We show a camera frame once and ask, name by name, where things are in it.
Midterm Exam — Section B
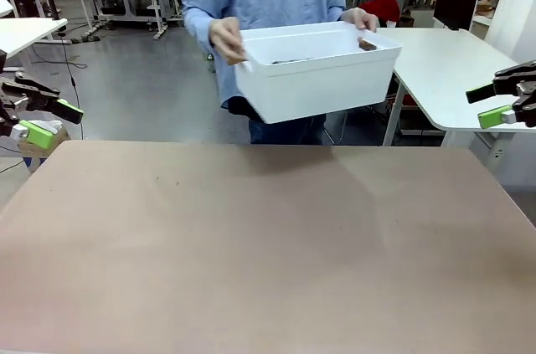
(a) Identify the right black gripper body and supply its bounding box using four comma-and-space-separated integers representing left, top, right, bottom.
513, 80, 536, 128

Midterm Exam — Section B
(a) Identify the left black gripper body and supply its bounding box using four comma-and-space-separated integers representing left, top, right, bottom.
0, 80, 28, 137

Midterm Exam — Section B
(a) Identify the white plastic basket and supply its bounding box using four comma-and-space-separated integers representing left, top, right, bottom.
233, 21, 403, 125

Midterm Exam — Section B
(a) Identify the person's left forearm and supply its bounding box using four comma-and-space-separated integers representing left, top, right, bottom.
326, 4, 348, 23

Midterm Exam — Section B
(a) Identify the person's right forearm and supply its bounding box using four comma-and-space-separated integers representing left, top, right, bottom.
183, 5, 219, 44

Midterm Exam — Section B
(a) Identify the person's left hand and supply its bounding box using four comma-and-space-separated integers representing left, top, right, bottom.
339, 7, 379, 33

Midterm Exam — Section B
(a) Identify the person's right hand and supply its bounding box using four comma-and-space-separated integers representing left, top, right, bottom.
209, 16, 248, 66

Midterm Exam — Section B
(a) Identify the white crumpled tissue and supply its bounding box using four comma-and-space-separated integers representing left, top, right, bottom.
28, 118, 64, 132

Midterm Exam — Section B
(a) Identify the brown cardboard box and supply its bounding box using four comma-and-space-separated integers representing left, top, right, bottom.
17, 126, 71, 173

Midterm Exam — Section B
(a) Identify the large white side table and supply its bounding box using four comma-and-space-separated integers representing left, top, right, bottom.
376, 27, 536, 148

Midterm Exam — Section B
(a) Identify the small white table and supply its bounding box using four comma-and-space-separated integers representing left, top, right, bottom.
0, 18, 69, 74

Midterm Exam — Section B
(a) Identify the red plush hat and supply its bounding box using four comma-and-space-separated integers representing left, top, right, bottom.
359, 0, 401, 28

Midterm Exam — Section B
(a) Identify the thin black floor cable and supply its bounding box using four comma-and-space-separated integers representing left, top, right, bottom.
31, 31, 87, 141

